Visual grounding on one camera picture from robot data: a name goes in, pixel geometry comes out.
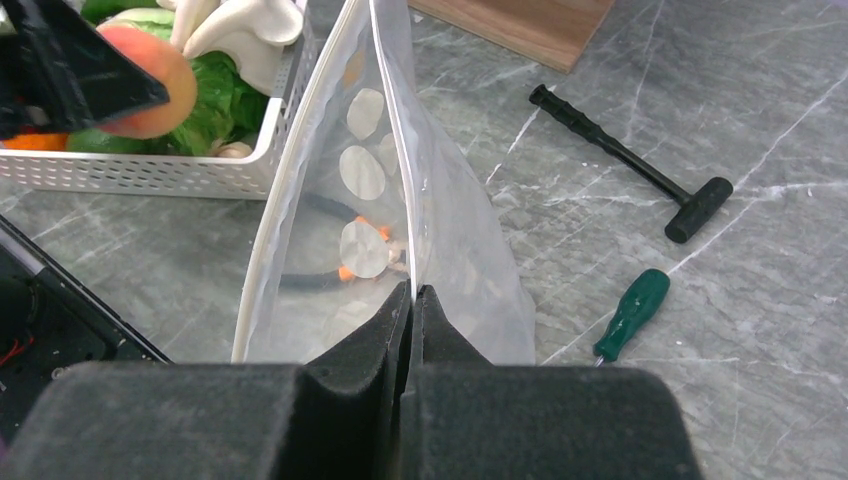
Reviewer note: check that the green handled screwdriver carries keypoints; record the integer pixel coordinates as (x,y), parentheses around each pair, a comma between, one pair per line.
(637,306)

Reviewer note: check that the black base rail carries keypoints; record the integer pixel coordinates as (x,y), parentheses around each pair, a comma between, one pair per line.
(49,322)

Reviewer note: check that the white perforated plastic basket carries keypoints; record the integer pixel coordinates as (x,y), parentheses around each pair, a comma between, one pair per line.
(181,176)

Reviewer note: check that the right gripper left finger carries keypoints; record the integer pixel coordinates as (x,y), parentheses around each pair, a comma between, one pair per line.
(330,418)

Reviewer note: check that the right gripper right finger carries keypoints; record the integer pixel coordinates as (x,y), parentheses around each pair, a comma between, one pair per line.
(462,417)

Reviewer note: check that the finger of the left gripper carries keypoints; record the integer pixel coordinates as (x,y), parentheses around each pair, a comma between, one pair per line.
(59,75)

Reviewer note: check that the orange fruit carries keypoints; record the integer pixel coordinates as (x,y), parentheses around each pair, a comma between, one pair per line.
(56,142)

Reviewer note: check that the green lettuce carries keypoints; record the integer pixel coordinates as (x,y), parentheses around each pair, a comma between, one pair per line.
(210,106)

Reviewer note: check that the wooden board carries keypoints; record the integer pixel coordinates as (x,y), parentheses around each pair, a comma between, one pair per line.
(553,33)

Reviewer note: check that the clear dotted zip bag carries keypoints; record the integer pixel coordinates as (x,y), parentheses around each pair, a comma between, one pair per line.
(361,136)

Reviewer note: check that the orange handled pliers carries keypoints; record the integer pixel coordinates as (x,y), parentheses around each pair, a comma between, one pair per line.
(334,244)

